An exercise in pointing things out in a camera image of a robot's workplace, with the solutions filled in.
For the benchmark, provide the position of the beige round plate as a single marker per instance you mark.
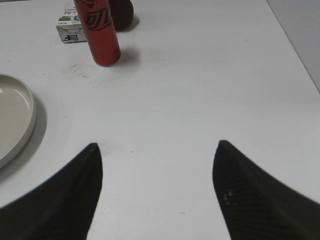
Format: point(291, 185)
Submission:
point(17, 116)

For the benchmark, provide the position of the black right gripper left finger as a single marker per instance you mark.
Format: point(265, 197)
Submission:
point(62, 207)

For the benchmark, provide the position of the red cola can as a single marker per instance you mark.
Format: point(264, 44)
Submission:
point(97, 23)

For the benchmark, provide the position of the dark red wax apple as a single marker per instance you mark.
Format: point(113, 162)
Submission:
point(122, 13)

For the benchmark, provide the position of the small white milk carton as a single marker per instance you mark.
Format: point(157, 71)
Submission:
point(69, 27)

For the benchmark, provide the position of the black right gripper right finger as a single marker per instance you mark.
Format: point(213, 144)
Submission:
point(257, 206)

